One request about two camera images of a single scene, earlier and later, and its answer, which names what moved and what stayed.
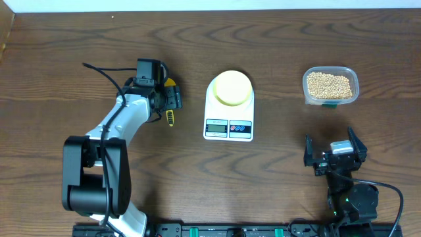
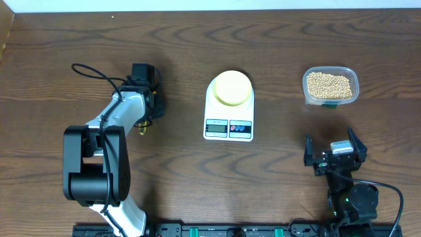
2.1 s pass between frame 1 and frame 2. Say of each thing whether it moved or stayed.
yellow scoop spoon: moved
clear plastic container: stayed
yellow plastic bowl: stayed
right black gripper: stayed
